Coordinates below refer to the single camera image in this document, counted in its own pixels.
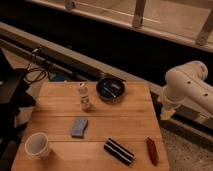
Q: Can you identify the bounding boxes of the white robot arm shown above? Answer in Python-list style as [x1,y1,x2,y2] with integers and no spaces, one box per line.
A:
[158,61,213,120]

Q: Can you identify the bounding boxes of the red pocket knife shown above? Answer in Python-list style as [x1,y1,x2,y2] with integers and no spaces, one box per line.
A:
[147,138,158,166]

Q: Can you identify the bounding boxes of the metal utensil in bowl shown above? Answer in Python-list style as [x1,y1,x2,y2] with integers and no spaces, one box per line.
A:
[103,83,120,98]

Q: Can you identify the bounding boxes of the black white striped block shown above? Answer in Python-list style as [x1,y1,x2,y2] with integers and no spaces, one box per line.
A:
[104,138,135,165]

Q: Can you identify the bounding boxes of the black round bowl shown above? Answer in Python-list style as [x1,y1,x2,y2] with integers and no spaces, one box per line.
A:
[96,77,125,101]

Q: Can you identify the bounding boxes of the clear plastic bottle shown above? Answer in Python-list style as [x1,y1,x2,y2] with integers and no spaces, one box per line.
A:
[78,82,91,111]

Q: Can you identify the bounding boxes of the blue sponge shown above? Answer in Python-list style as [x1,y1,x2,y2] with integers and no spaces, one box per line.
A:
[71,117,88,138]

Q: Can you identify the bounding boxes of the wooden table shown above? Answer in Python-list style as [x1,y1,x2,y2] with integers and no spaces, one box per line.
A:
[11,82,169,171]

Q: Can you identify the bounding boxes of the white paper cup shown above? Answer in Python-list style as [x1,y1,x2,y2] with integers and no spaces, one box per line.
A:
[24,132,51,157]

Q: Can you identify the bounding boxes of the black chair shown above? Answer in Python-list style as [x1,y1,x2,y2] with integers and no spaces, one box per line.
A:
[0,48,35,158]

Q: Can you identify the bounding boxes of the black cable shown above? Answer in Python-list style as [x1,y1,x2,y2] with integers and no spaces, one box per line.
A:
[23,46,54,85]

